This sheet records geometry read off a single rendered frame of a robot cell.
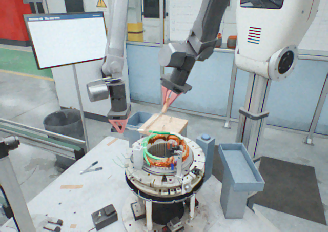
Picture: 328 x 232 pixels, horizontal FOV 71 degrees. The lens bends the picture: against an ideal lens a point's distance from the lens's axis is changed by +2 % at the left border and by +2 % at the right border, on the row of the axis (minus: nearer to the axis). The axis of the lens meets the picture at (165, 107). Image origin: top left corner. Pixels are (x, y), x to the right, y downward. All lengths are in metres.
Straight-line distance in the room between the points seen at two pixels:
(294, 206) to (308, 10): 1.81
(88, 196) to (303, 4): 1.21
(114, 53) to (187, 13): 2.29
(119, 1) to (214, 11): 0.38
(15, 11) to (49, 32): 2.74
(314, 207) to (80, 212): 1.97
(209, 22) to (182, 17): 2.44
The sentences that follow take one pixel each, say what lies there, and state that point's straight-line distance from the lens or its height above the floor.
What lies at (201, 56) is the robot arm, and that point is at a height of 1.51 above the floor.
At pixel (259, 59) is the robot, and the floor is 1.44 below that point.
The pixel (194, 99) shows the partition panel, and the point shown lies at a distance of 3.31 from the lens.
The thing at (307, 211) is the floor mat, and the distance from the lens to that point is 2.48.
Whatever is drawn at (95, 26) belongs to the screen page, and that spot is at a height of 1.47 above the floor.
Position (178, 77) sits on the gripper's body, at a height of 1.44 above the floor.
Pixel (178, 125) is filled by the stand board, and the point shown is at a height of 1.06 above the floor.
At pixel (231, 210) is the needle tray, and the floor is 0.83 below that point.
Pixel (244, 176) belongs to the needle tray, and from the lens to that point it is 1.01.
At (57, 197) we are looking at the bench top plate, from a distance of 1.33.
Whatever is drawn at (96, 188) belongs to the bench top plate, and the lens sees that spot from 1.31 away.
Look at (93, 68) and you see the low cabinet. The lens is 3.21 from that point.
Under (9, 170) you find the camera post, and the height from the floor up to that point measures 1.32.
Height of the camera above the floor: 1.68
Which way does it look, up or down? 26 degrees down
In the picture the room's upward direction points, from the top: straight up
